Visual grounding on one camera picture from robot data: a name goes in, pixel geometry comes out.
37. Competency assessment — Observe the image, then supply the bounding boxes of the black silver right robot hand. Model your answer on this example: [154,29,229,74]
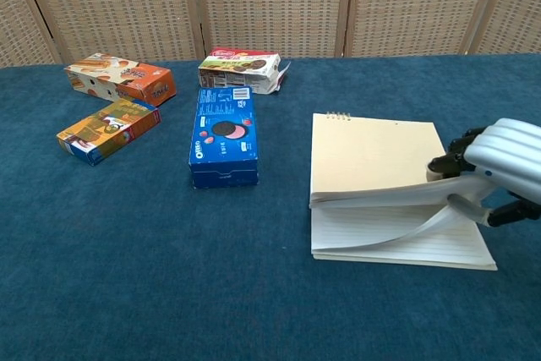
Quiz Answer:
[424,118,541,229]

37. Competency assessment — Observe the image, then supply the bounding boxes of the spiral lined paper notebook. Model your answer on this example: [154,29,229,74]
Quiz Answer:
[309,110,499,272]

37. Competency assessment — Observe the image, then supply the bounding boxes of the woven folding screen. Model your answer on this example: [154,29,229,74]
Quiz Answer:
[0,0,541,68]

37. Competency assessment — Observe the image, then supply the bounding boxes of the green red cookie box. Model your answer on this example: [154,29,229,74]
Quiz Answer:
[198,47,292,96]

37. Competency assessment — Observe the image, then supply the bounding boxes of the blue Oreo box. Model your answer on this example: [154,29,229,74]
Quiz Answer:
[188,85,260,190]

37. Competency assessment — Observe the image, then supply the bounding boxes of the blue table cloth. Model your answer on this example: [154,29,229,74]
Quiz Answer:
[0,52,541,361]

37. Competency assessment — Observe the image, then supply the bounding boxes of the long orange biscuit box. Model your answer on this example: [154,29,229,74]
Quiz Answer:
[63,52,178,107]

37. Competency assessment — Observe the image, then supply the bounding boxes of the small orange blue snack box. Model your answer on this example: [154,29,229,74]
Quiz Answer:
[56,97,163,167]

